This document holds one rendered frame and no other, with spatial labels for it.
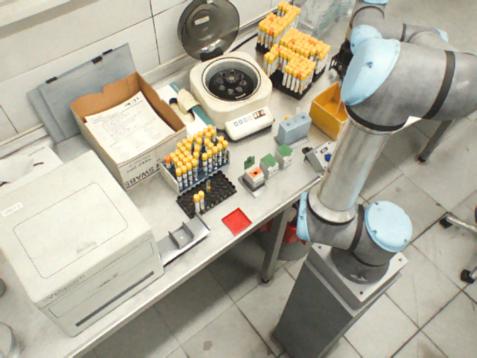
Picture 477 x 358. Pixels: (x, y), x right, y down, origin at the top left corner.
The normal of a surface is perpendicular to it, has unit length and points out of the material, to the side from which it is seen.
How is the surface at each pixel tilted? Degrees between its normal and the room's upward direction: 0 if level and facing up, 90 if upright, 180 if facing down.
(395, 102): 83
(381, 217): 10
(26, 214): 0
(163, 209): 0
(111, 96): 87
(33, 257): 0
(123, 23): 90
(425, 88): 55
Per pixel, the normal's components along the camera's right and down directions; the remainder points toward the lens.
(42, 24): 0.62, 0.68
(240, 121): 0.25, -0.16
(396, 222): 0.22, -0.48
